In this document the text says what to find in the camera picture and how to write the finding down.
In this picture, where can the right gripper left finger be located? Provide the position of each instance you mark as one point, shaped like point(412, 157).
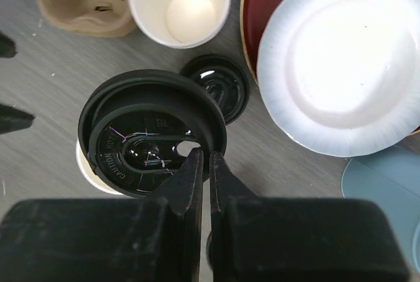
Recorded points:
point(157, 238)

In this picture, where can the blue straw cup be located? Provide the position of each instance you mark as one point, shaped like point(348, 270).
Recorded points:
point(390, 179)

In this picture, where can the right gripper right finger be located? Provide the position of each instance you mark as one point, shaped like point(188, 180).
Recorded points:
point(257, 238)

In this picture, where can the white paper plate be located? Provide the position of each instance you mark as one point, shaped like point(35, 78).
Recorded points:
point(341, 77)

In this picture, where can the stack of black lids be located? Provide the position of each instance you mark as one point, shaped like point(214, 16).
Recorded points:
point(223, 79)

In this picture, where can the stack of paper cups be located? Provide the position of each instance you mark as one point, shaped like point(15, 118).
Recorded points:
point(180, 24)

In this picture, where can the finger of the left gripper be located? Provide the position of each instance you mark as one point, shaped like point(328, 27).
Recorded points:
point(12, 119)
point(7, 46)

